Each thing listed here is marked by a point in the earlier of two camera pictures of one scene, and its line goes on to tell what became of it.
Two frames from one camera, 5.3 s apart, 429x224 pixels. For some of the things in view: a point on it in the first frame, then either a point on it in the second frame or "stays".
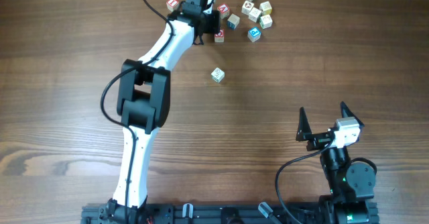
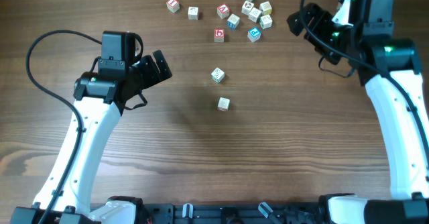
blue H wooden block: x=233 y=21 stays
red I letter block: x=171 y=4 stays
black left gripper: x=212 y=22 → x=151 y=70
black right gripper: x=305 y=133 → x=326 y=18
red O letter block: x=220 y=37 stays
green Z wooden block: x=218 y=74 stays
